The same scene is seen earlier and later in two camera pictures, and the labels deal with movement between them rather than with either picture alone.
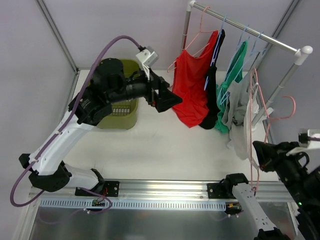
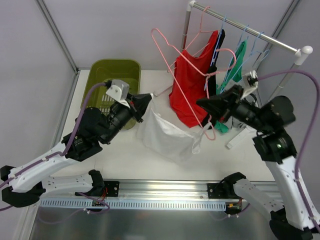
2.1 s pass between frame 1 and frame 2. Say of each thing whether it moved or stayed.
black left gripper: moved
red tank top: stayed
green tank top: stayed
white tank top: moved
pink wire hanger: moved
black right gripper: moved
